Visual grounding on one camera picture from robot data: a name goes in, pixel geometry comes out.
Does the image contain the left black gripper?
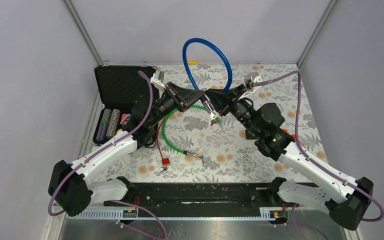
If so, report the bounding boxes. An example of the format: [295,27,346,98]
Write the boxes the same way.
[148,82,205,127]

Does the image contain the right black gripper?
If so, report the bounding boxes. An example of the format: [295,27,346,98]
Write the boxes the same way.
[204,84,262,137]

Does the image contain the blue cable lock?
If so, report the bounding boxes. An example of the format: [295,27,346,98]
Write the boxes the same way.
[182,37,234,115]

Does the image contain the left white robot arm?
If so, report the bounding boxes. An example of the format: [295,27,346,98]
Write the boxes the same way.
[48,82,205,217]

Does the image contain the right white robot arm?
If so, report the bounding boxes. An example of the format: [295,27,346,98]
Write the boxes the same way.
[205,85,374,231]

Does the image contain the floral table mat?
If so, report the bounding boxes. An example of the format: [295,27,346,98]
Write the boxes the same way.
[97,75,327,183]

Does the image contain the black poker chip case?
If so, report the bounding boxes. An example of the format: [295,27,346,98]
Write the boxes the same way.
[92,65,157,146]

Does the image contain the green cable lock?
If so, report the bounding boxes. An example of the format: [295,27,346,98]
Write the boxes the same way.
[158,109,210,160]

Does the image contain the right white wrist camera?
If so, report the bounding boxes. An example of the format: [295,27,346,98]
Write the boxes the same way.
[244,73,262,90]

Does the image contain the red cable lock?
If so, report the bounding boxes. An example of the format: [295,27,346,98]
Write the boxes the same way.
[156,123,171,172]

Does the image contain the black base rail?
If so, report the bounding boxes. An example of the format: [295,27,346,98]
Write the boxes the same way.
[122,182,285,219]

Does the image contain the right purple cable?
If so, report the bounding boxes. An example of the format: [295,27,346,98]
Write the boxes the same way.
[253,70,384,240]

